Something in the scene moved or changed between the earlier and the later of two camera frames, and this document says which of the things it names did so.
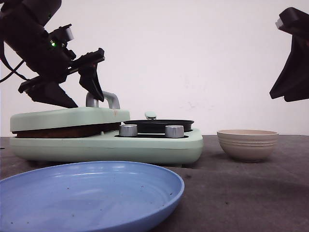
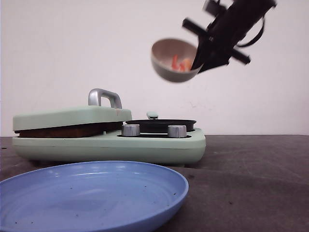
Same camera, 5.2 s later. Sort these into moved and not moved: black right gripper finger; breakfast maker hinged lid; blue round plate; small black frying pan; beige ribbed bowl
Moved: beige ribbed bowl; black right gripper finger
Not moved: breakfast maker hinged lid; blue round plate; small black frying pan
